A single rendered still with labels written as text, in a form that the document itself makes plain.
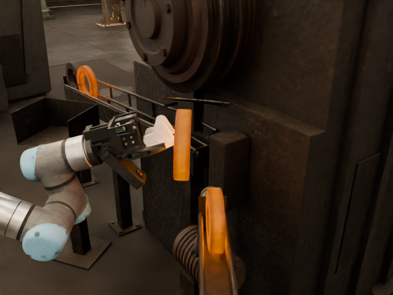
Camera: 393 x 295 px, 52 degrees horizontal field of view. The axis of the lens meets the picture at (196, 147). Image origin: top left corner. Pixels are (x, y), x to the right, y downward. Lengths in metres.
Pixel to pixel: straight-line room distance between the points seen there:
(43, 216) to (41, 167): 0.12
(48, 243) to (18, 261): 1.27
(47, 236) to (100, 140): 0.22
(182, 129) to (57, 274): 1.28
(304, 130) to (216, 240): 0.37
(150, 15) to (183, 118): 0.44
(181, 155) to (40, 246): 0.32
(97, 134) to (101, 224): 1.36
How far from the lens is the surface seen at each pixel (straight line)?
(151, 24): 1.18
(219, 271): 0.94
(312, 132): 1.06
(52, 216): 0.86
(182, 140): 0.80
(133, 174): 0.89
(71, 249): 2.07
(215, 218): 0.90
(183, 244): 1.21
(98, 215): 2.27
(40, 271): 2.00
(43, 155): 0.91
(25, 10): 4.07
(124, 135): 0.84
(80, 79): 2.21
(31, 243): 0.84
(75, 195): 0.94
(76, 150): 0.88
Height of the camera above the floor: 1.28
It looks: 26 degrees down
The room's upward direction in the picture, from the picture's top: straight up
